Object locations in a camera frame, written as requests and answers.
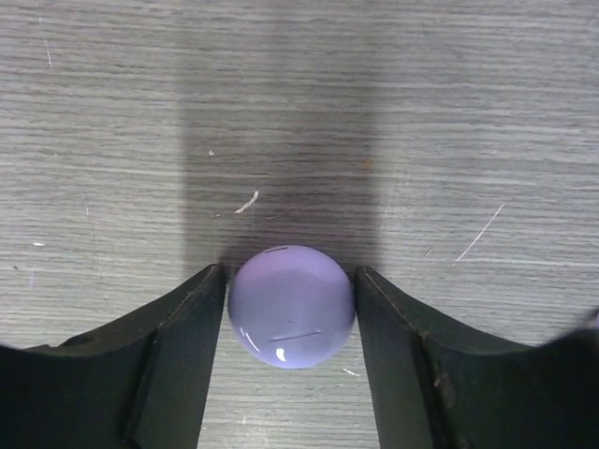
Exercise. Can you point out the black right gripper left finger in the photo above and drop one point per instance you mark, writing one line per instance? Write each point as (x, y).
(140, 381)

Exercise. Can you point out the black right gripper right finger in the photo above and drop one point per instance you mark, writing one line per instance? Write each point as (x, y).
(438, 383)

